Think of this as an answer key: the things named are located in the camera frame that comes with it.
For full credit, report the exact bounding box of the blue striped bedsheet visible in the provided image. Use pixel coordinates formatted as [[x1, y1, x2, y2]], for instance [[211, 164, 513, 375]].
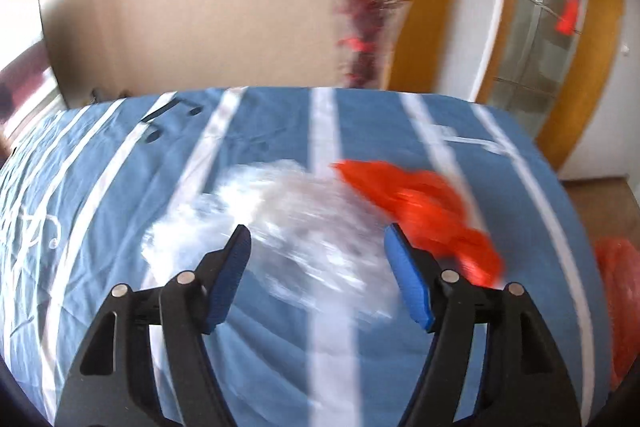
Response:
[[0, 86, 613, 427]]

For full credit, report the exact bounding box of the large red plastic bag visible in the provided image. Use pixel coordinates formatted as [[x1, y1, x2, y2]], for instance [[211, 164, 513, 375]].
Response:
[[331, 159, 505, 288]]

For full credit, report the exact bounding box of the clear plastic bag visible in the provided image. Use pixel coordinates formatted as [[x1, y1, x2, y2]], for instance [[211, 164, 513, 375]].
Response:
[[141, 161, 401, 323]]

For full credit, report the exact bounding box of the glass door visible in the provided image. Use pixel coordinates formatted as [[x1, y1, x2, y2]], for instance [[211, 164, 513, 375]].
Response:
[[490, 0, 596, 132]]

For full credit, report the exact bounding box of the bin with orange liner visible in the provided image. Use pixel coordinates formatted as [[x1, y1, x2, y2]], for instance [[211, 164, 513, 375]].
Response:
[[594, 237, 640, 385]]

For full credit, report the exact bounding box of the clear glass vase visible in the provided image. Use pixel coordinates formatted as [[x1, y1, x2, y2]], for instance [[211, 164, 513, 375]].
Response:
[[340, 2, 406, 88]]

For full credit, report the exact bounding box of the wooden door frame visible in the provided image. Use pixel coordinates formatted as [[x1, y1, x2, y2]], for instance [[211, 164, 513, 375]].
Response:
[[390, 0, 628, 172]]

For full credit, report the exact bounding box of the dark flat television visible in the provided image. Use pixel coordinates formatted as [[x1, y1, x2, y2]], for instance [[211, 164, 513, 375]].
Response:
[[0, 0, 68, 148]]

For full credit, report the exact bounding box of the square red paper decoration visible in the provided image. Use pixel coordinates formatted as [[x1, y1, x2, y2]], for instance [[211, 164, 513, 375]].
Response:
[[556, 0, 583, 35]]

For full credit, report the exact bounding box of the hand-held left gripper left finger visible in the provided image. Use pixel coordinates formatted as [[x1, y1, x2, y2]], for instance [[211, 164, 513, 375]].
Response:
[[52, 223, 252, 427]]

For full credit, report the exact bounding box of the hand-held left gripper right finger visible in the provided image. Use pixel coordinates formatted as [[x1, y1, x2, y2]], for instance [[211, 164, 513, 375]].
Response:
[[384, 223, 583, 427]]

